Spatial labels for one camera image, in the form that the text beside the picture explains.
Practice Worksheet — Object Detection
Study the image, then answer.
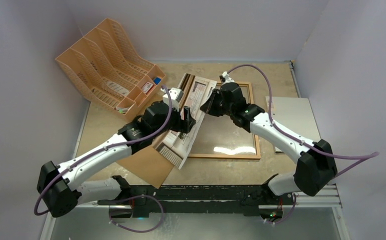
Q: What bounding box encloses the plant window photo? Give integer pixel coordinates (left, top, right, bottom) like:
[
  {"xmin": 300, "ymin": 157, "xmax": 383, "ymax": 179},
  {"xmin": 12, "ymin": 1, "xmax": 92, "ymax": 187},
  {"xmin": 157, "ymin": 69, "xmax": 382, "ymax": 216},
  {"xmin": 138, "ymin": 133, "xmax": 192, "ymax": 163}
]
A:
[{"xmin": 154, "ymin": 73, "xmax": 217, "ymax": 169}]

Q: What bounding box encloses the brown backing board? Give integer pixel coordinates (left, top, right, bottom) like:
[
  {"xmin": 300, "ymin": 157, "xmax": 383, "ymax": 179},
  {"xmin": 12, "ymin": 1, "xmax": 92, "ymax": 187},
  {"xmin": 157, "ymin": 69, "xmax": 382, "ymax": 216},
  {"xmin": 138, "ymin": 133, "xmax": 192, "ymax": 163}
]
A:
[{"xmin": 117, "ymin": 146, "xmax": 174, "ymax": 188}]

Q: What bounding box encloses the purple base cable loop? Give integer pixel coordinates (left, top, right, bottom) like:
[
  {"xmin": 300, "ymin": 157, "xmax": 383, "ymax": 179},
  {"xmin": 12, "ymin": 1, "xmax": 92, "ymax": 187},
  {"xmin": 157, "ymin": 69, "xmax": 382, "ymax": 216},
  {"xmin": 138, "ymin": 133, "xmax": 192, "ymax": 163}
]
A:
[{"xmin": 108, "ymin": 194, "xmax": 165, "ymax": 233}]

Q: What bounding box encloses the brown wooden picture frame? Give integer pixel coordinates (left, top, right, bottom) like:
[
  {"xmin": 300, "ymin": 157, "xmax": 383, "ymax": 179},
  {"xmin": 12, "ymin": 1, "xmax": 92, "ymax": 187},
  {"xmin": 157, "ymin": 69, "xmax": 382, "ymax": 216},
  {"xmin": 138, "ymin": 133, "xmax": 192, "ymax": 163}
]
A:
[{"xmin": 187, "ymin": 81, "xmax": 262, "ymax": 161}]

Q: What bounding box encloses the white panel sheet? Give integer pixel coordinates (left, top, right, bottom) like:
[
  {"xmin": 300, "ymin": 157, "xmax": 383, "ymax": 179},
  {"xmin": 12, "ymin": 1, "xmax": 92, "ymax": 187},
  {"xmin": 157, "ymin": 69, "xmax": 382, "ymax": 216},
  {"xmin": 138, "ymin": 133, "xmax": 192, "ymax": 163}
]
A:
[{"xmin": 271, "ymin": 96, "xmax": 321, "ymax": 142}]

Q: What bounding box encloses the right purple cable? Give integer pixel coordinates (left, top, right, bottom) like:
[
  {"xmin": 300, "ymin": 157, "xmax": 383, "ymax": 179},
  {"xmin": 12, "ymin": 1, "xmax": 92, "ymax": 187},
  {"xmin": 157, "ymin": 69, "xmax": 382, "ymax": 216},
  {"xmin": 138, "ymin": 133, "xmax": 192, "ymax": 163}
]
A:
[{"xmin": 227, "ymin": 64, "xmax": 380, "ymax": 180}]

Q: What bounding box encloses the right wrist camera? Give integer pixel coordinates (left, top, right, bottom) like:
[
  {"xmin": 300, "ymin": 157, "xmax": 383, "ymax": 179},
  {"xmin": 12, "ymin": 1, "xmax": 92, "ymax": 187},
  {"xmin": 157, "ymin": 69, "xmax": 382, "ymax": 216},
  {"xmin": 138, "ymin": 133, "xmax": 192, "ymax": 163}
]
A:
[{"xmin": 219, "ymin": 71, "xmax": 235, "ymax": 85}]

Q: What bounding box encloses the green white small item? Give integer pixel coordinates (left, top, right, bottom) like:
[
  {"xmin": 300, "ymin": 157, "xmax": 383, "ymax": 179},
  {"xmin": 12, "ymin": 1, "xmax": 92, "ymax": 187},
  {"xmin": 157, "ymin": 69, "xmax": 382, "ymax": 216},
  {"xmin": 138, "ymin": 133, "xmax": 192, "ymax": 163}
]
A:
[{"xmin": 116, "ymin": 107, "xmax": 129, "ymax": 114}]

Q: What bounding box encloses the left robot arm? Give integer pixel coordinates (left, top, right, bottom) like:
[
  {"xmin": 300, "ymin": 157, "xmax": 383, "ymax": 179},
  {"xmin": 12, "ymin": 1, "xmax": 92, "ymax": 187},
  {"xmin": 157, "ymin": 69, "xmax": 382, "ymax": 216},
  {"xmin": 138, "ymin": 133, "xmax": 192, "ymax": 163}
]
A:
[{"xmin": 34, "ymin": 100, "xmax": 196, "ymax": 218}]

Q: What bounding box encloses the orange plastic file organizer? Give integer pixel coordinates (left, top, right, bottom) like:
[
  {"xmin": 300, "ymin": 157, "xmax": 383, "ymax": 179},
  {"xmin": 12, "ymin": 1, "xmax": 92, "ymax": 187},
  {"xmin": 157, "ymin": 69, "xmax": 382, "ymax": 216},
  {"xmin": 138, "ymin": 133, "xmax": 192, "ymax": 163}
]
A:
[{"xmin": 55, "ymin": 18, "xmax": 166, "ymax": 121}]

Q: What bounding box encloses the blue small box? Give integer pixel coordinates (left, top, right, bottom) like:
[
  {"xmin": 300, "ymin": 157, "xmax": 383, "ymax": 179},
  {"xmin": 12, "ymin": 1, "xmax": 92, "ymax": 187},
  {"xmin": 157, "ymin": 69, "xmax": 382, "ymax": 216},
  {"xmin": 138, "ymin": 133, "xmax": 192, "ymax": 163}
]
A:
[{"xmin": 153, "ymin": 77, "xmax": 161, "ymax": 85}]

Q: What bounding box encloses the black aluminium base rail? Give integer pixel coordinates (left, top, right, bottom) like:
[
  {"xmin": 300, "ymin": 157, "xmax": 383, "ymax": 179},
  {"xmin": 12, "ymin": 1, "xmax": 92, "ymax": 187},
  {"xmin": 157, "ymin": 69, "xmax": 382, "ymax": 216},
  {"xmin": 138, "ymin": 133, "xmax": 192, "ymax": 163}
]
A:
[{"xmin": 48, "ymin": 184, "xmax": 341, "ymax": 220}]

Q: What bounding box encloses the red white small box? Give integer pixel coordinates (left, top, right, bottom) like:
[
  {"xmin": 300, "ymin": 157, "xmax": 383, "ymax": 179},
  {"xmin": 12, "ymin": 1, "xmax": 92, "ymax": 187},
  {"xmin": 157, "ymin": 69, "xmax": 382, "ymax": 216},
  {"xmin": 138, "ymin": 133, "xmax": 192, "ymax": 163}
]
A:
[{"xmin": 141, "ymin": 81, "xmax": 154, "ymax": 94}]

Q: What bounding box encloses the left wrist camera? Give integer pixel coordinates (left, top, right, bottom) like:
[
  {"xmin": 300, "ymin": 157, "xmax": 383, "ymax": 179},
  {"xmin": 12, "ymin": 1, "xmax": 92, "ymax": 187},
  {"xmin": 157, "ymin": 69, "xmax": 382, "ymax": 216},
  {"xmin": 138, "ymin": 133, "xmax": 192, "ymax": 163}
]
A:
[{"xmin": 161, "ymin": 87, "xmax": 184, "ymax": 111}]

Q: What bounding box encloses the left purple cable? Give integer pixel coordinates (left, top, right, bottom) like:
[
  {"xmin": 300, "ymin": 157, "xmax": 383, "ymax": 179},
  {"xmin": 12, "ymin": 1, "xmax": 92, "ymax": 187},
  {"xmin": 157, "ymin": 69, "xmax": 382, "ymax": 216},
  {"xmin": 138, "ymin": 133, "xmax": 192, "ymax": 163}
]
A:
[{"xmin": 33, "ymin": 85, "xmax": 174, "ymax": 217}]

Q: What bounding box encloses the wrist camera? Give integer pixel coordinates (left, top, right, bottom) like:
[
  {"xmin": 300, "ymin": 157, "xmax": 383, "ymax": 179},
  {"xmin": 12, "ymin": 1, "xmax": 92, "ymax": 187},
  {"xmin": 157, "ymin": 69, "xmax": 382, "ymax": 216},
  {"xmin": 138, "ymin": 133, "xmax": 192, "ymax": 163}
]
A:
[
  {"xmin": 219, "ymin": 71, "xmax": 235, "ymax": 85},
  {"xmin": 161, "ymin": 87, "xmax": 184, "ymax": 111}
]

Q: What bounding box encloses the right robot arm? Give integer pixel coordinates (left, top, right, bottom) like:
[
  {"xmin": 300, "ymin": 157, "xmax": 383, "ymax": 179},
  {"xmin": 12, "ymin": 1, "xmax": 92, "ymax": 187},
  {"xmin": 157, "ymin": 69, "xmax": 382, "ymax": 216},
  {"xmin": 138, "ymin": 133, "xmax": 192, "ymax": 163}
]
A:
[{"xmin": 200, "ymin": 82, "xmax": 337, "ymax": 204}]

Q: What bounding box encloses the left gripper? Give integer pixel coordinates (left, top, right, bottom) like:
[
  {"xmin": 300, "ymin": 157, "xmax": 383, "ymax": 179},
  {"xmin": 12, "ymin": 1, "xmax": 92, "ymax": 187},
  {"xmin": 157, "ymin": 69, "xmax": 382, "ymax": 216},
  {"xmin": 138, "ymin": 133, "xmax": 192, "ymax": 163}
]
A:
[{"xmin": 152, "ymin": 102, "xmax": 195, "ymax": 139}]

